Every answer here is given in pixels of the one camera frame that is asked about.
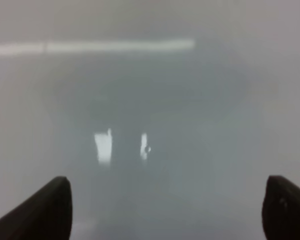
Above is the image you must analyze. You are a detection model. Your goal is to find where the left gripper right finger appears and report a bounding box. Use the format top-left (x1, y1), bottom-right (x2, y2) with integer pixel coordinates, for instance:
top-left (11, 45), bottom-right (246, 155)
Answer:
top-left (261, 175), bottom-right (300, 240)

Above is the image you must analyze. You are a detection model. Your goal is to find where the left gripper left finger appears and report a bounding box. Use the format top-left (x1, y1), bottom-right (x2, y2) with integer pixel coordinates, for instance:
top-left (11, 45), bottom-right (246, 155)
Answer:
top-left (0, 176), bottom-right (72, 240)

